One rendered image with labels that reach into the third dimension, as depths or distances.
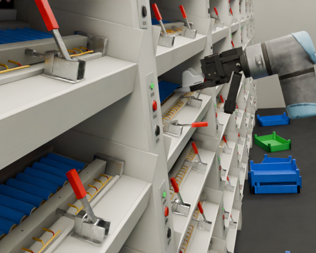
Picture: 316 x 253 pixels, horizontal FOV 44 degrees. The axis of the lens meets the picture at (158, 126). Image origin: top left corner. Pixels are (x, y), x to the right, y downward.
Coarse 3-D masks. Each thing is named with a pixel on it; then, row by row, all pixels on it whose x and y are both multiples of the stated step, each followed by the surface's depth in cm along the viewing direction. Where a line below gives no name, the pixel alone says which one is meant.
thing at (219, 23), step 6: (210, 12) 189; (216, 12) 170; (210, 18) 131; (216, 18) 187; (222, 18) 188; (228, 18) 187; (216, 24) 172; (222, 24) 171; (228, 24) 188; (216, 30) 152; (222, 30) 164; (216, 36) 149; (222, 36) 171
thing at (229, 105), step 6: (234, 72) 107; (234, 78) 105; (240, 78) 105; (234, 84) 105; (234, 90) 106; (228, 96) 107; (234, 96) 106; (228, 102) 107; (234, 102) 107; (228, 108) 108; (234, 108) 108
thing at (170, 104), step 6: (174, 96) 109; (180, 96) 112; (168, 102) 102; (174, 102) 105; (162, 108) 96; (168, 108) 98; (174, 108) 102; (162, 114) 92; (168, 114) 97; (174, 114) 98; (162, 120) 91
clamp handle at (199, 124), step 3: (177, 123) 87; (192, 123) 86; (195, 123) 85; (198, 123) 85; (201, 123) 85; (204, 123) 85; (207, 123) 85; (183, 126) 86; (186, 126) 86; (192, 126) 86; (195, 126) 86; (198, 126) 85; (201, 126) 85
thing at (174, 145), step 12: (168, 72) 130; (180, 84) 130; (204, 96) 126; (192, 108) 110; (204, 108) 116; (180, 120) 98; (192, 120) 100; (192, 132) 102; (168, 144) 72; (180, 144) 85; (168, 156) 75; (168, 168) 77
